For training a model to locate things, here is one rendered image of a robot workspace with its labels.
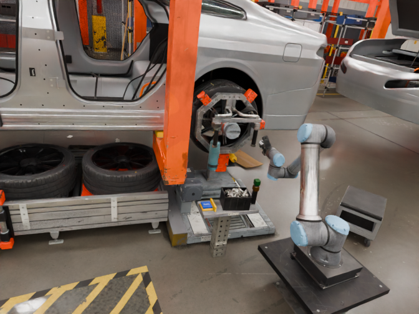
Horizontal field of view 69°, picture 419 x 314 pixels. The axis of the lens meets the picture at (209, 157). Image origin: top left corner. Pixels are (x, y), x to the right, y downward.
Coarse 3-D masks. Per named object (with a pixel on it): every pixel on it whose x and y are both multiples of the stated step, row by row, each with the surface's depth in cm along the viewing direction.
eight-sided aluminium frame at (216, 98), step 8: (216, 96) 248; (224, 96) 250; (232, 96) 252; (240, 96) 254; (208, 104) 249; (248, 104) 261; (200, 112) 250; (200, 120) 253; (200, 128) 257; (248, 128) 276; (200, 136) 260; (248, 136) 274; (208, 144) 268; (240, 144) 275; (224, 152) 274; (232, 152) 276
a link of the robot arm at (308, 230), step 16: (304, 128) 184; (320, 128) 184; (304, 144) 184; (304, 160) 184; (304, 176) 184; (304, 192) 183; (304, 208) 182; (304, 224) 180; (320, 224) 181; (304, 240) 178; (320, 240) 180
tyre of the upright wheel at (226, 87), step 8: (216, 80) 268; (224, 80) 269; (200, 88) 263; (208, 88) 255; (216, 88) 254; (224, 88) 256; (232, 88) 258; (240, 88) 260; (208, 96) 254; (200, 104) 256; (192, 112) 257; (192, 120) 260; (192, 128) 264; (192, 136) 267; (200, 144) 273; (208, 152) 279
